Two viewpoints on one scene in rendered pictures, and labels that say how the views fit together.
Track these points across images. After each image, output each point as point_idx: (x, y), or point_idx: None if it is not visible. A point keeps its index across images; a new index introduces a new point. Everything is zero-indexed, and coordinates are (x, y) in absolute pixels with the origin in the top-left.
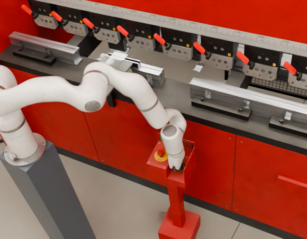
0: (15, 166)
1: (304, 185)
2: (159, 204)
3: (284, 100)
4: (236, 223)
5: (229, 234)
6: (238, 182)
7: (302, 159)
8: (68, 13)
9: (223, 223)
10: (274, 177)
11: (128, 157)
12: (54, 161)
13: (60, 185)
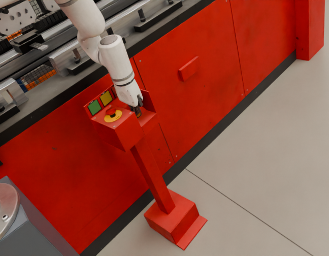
0: None
1: (196, 58)
2: (132, 237)
3: (127, 9)
4: (184, 171)
5: (194, 179)
6: (162, 119)
7: (181, 30)
8: None
9: (180, 181)
10: (177, 76)
11: (62, 231)
12: (34, 208)
13: (72, 252)
